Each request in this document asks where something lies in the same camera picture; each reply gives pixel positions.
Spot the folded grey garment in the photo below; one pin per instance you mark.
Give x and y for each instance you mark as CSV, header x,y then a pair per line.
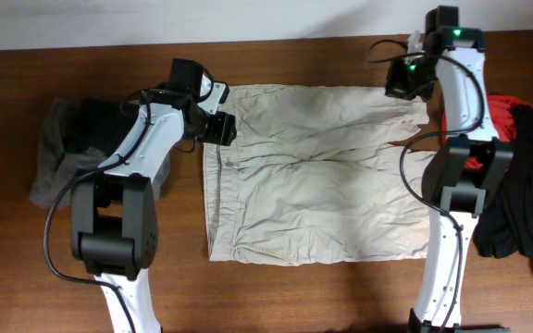
x,y
55,167

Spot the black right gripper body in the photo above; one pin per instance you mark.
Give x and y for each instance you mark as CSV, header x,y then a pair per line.
x,y
415,79

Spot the folded black garment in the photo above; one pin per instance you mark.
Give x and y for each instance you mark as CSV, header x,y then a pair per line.
x,y
98,124

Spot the beige shorts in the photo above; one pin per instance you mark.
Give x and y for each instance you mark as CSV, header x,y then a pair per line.
x,y
316,175

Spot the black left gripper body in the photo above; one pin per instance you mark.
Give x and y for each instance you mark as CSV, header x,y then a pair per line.
x,y
212,127

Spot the red crumpled garment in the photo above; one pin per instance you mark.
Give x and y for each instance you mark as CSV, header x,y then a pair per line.
x,y
513,120

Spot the black garment with logo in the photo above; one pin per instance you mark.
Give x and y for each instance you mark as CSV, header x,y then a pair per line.
x,y
506,225

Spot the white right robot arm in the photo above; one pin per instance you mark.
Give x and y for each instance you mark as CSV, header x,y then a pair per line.
x,y
466,171

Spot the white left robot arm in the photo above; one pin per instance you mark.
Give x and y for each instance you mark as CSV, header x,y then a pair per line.
x,y
114,229

